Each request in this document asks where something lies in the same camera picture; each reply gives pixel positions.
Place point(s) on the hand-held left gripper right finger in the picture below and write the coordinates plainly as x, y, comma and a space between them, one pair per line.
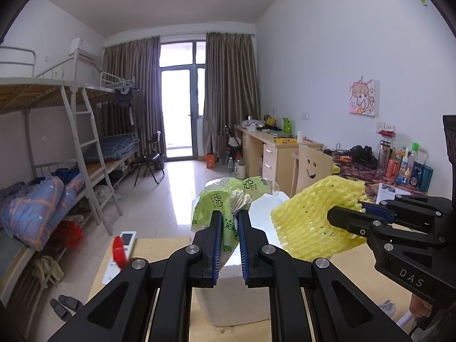
243, 249

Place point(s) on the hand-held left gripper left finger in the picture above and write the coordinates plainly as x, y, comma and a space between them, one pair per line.
217, 245

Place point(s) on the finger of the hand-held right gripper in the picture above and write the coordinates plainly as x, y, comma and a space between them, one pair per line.
374, 209
345, 219

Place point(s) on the yellow foam net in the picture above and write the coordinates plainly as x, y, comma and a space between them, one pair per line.
302, 221

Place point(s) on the green plastic bag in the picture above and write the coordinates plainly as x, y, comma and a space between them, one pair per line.
210, 199

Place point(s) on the grey sock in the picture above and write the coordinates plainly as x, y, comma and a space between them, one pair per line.
388, 308

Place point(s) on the white foam box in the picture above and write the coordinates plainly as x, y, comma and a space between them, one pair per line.
231, 302

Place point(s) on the person's right hand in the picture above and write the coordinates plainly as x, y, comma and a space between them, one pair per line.
420, 306

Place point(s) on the printed paper sheet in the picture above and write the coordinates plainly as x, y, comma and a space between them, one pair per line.
390, 192

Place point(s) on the black headphones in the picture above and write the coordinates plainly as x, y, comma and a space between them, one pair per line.
363, 155

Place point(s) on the wooden smiley chair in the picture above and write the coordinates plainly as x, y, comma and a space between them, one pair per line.
313, 167

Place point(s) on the teal can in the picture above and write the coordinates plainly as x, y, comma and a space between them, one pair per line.
426, 178

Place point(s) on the green cap bottle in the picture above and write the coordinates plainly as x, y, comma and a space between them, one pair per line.
413, 155

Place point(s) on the orange bag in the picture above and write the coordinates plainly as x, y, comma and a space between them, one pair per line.
211, 161

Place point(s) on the white remote control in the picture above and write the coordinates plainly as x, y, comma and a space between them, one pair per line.
127, 244

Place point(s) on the light wooden desk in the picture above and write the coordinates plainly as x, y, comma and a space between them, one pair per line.
278, 156

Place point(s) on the red plastic wrapper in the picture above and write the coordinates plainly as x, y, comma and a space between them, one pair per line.
120, 254

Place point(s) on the yellow box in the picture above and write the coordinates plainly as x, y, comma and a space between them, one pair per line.
285, 141

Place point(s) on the black hand cart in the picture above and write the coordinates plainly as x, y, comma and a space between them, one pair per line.
231, 140

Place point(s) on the black folding chair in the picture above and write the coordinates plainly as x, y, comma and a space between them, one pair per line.
151, 158

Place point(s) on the white paper slip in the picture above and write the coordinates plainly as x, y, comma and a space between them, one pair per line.
111, 272

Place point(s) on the green packet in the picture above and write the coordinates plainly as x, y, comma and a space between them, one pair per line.
287, 124

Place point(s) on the yellow bag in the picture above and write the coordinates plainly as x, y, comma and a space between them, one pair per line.
270, 120

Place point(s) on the white pot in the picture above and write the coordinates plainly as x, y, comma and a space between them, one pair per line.
253, 124

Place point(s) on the blue plaid bedding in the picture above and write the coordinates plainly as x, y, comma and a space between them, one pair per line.
114, 146

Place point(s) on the glass balcony door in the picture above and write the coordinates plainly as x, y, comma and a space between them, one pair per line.
180, 107

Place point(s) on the red bag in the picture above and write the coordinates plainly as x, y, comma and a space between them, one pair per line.
70, 235

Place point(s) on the grey slipper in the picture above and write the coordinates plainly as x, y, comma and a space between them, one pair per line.
60, 310
71, 302

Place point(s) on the brown curtain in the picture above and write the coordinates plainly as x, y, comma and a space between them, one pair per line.
231, 85
131, 89

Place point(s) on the beige clothes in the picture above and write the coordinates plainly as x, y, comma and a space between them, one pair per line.
46, 269

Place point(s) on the hanging dark clothes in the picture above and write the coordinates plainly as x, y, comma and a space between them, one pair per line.
124, 98

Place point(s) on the blue orange quilt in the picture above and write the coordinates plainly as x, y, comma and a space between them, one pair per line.
39, 206

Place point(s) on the grey metal bunk bed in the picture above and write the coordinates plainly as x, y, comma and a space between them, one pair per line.
107, 87
76, 121

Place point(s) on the white air conditioner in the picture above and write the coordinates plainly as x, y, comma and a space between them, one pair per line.
83, 48

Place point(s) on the white double wall outlet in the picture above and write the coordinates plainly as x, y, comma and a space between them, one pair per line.
387, 127

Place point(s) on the cartoon wall poster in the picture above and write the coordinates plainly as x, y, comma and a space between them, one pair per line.
363, 98

